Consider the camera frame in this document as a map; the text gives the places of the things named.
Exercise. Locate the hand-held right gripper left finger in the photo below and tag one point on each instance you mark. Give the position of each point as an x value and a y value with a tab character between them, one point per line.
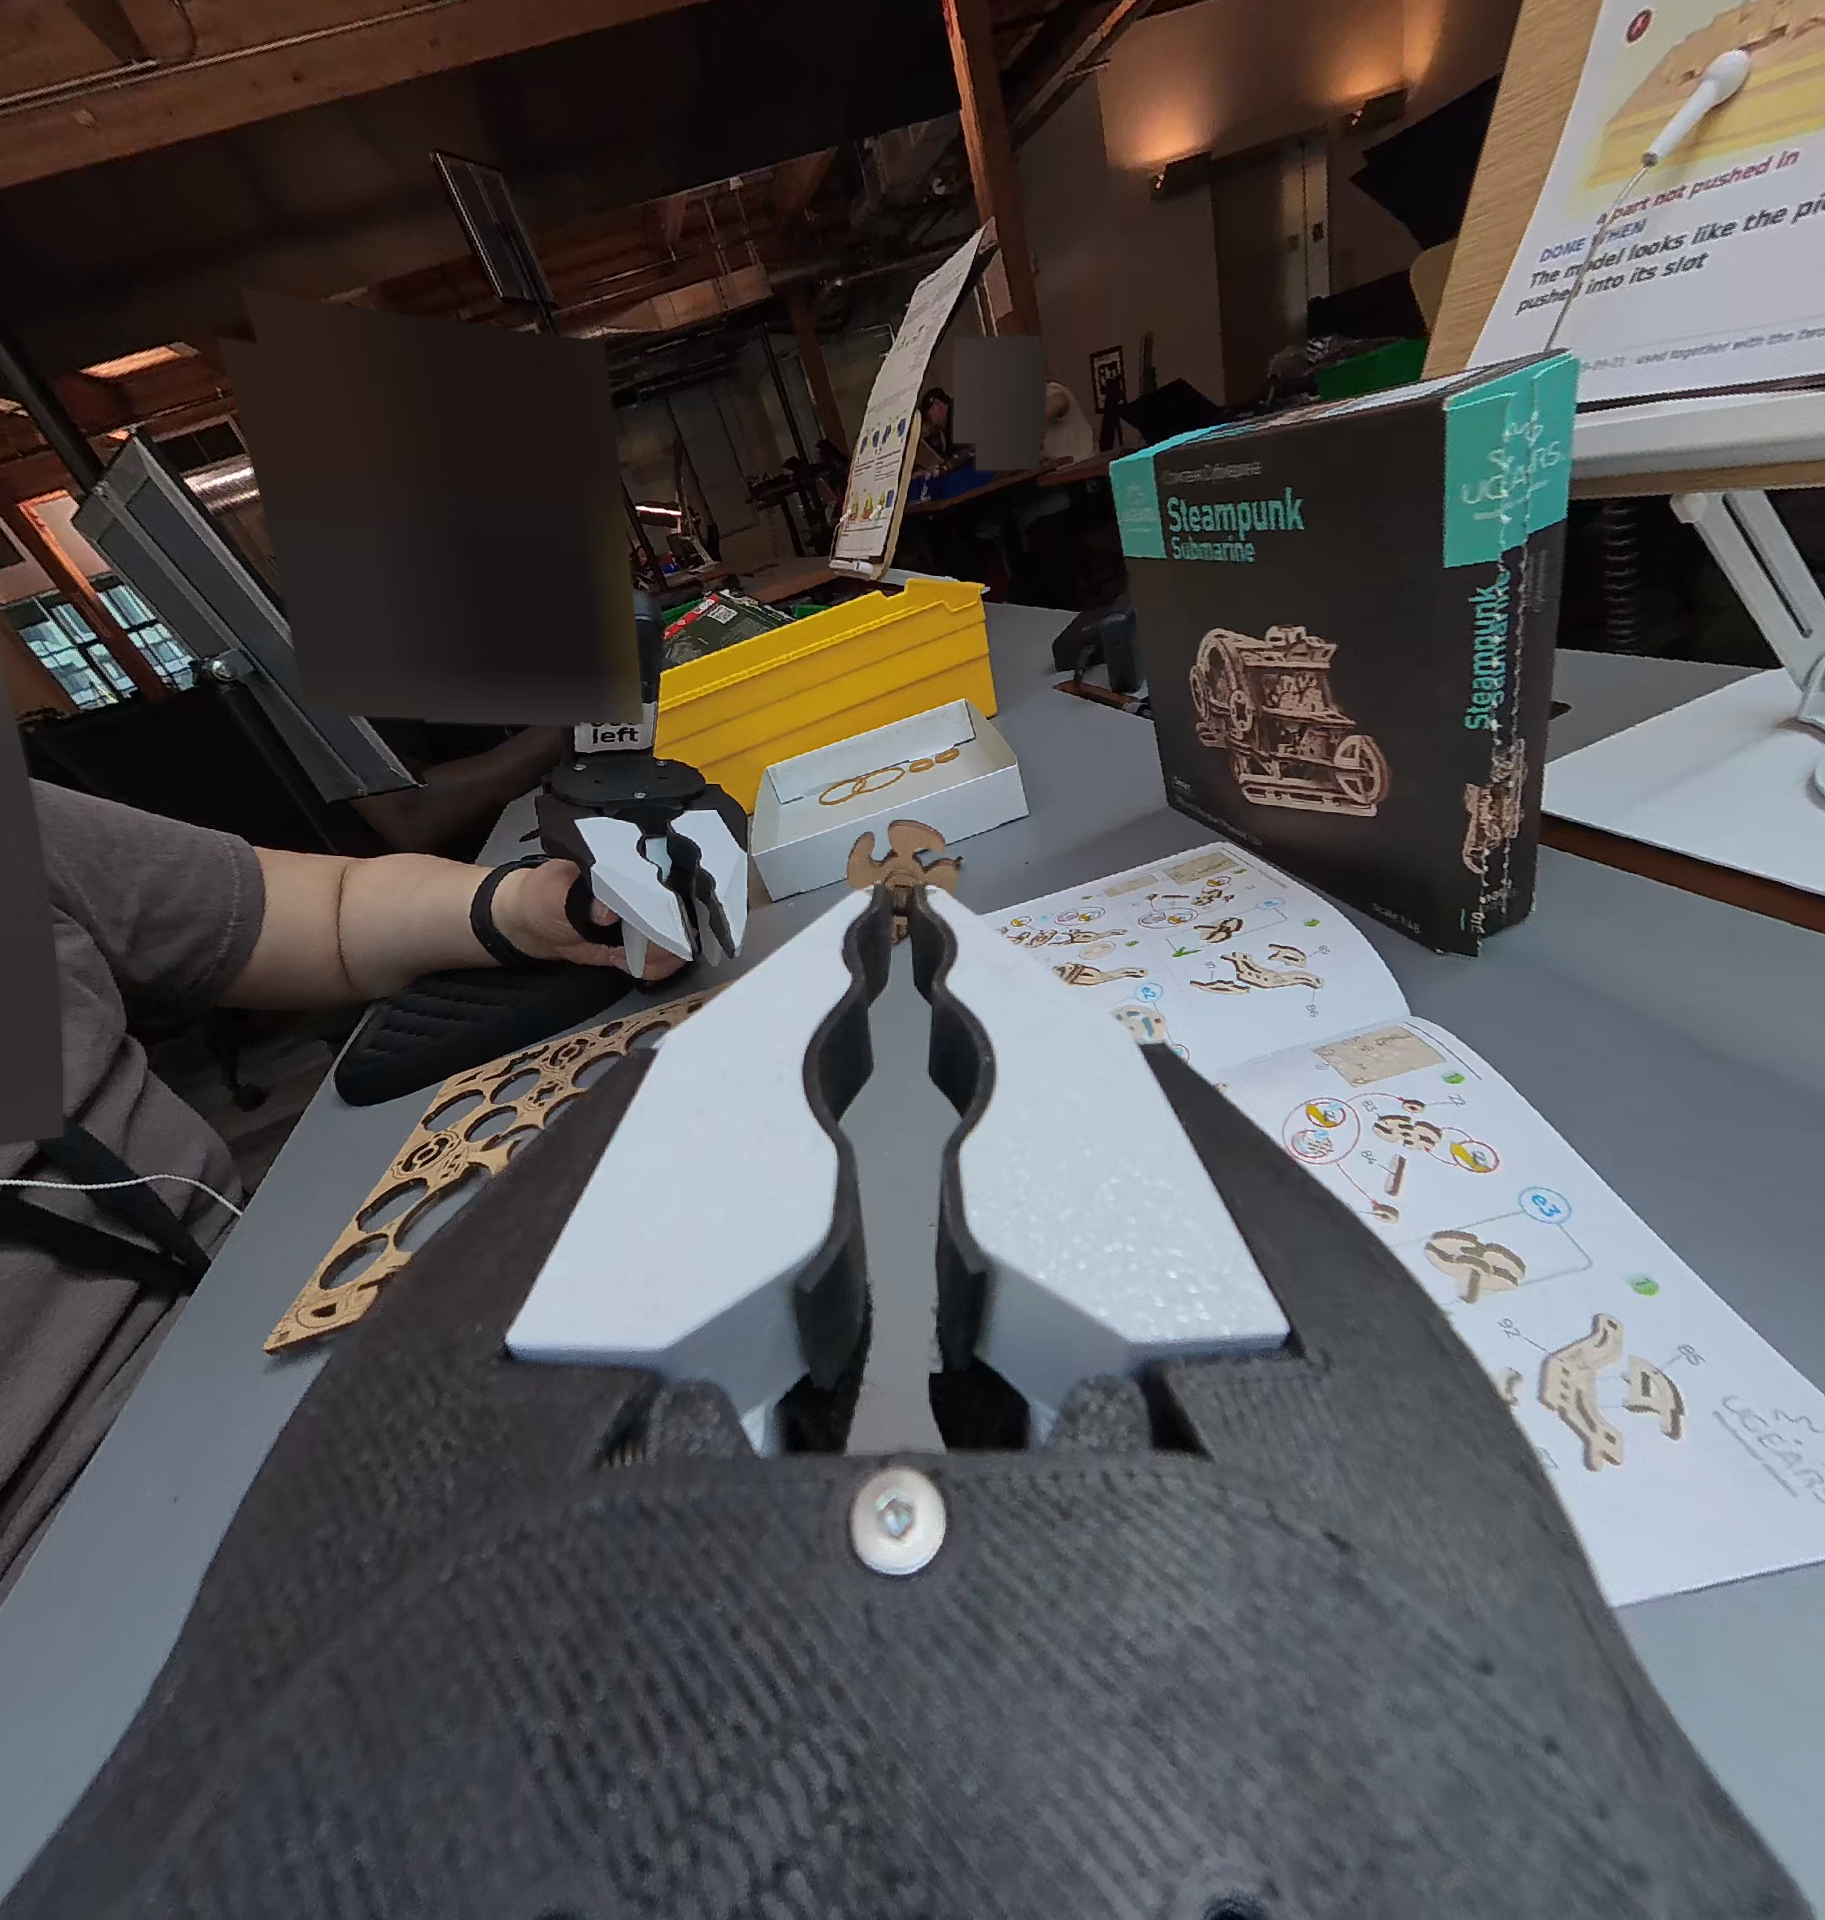
702	1202

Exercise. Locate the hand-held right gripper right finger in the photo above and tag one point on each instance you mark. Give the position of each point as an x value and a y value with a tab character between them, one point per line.
1122	1202

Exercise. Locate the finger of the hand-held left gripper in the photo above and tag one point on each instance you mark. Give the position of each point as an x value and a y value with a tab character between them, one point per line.
618	868
719	890

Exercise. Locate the plywood parts sheet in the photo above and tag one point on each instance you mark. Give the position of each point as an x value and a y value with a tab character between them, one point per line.
305	1315

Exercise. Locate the another person's forearm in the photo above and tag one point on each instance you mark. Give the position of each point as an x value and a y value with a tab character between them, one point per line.
447	789

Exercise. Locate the person's left forearm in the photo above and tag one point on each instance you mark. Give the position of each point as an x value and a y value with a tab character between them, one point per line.
385	915

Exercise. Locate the black model kit box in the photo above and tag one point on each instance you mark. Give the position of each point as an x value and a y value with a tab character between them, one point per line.
1212	811

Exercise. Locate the person's left hand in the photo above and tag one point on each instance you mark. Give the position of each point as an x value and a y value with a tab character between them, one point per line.
544	918

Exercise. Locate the white cardboard tray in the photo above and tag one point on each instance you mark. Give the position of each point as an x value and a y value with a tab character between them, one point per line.
883	847

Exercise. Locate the cluster of yellow rubber bands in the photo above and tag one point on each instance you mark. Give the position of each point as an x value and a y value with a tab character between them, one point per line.
862	784

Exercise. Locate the green printed box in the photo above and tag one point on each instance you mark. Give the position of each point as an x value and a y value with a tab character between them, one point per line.
724	620

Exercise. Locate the yellow plastic bin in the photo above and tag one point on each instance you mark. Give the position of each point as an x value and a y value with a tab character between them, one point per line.
823	689

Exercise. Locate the black quilted wrist rest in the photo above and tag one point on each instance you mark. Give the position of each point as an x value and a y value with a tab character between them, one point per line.
447	1027

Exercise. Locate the grey monitor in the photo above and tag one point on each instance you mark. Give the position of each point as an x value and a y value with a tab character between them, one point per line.
222	600

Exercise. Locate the white instruction booklet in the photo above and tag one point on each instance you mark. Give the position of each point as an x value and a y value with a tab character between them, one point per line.
1677	1229

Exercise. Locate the green plastic bin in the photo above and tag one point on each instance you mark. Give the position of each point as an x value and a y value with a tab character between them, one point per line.
1370	372

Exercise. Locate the hanging metal frame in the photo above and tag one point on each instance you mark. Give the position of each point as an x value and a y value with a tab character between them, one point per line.
490	223

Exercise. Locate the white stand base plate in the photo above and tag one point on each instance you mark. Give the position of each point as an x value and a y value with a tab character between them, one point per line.
1647	778

